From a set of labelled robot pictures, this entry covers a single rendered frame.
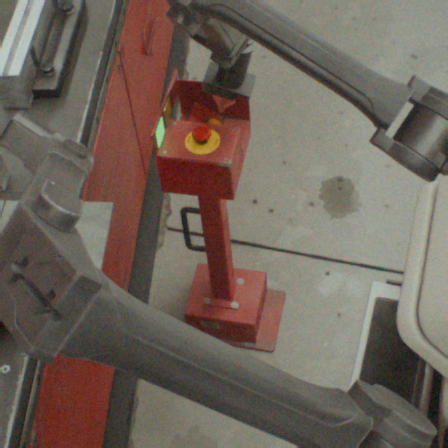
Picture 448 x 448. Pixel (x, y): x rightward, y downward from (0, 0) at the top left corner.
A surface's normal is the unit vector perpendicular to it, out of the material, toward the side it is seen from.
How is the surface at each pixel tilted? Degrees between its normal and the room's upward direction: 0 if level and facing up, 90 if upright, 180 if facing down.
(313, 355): 0
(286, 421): 63
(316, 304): 0
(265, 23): 38
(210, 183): 90
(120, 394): 0
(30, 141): 45
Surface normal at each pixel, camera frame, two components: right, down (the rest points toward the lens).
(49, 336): 0.33, 0.36
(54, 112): -0.07, -0.60
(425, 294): -0.70, -0.56
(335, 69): -0.14, 0.02
